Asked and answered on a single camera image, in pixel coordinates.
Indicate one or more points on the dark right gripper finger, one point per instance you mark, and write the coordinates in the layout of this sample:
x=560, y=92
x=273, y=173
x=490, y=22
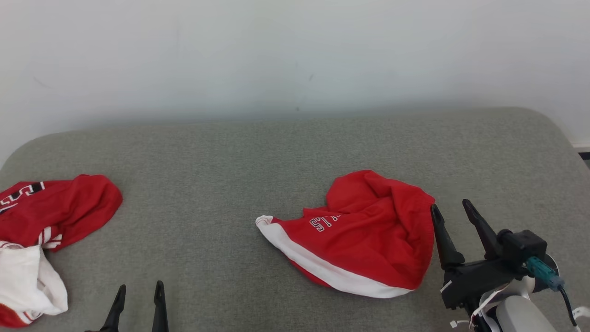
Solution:
x=445, y=244
x=484, y=230

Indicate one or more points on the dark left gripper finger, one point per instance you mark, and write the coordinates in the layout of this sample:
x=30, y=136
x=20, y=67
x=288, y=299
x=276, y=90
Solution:
x=115, y=313
x=160, y=313

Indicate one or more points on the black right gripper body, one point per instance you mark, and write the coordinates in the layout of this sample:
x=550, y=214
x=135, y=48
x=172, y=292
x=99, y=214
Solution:
x=474, y=281

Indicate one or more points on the red shorts with white stripe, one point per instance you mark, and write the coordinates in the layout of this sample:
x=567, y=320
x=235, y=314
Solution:
x=368, y=240

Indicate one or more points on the red white basketball jersey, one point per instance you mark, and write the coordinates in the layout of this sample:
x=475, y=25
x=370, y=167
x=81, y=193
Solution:
x=69, y=207

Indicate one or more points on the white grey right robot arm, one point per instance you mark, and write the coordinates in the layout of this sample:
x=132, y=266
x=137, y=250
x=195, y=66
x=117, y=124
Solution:
x=521, y=316

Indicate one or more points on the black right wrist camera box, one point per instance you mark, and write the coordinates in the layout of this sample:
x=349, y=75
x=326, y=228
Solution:
x=523, y=244

